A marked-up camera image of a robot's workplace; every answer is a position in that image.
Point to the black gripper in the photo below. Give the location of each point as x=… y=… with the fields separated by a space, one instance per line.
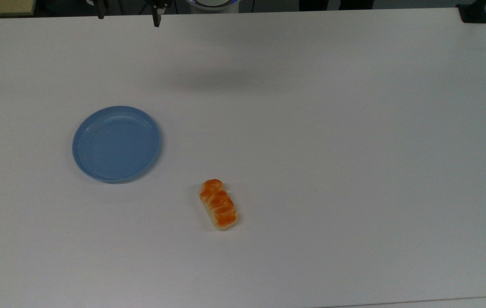
x=159 y=2

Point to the orange glazed bread loaf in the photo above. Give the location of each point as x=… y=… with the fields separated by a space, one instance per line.
x=219 y=204

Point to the blue round plate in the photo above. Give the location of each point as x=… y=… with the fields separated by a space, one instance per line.
x=117 y=144

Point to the beige wooden board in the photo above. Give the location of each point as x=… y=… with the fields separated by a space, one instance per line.
x=1 y=6

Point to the black table clamp mount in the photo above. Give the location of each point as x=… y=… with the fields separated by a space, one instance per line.
x=474 y=13

